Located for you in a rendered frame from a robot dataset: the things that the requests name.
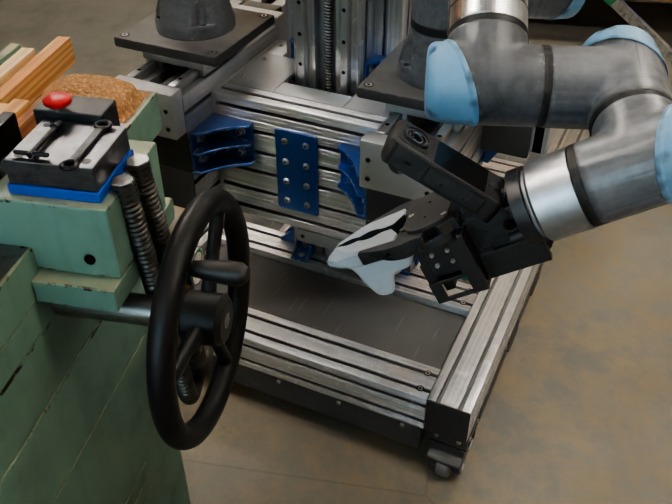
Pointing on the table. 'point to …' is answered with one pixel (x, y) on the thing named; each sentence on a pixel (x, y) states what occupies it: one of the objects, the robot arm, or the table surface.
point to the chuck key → (41, 142)
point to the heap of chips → (120, 91)
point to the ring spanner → (85, 146)
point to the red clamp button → (57, 100)
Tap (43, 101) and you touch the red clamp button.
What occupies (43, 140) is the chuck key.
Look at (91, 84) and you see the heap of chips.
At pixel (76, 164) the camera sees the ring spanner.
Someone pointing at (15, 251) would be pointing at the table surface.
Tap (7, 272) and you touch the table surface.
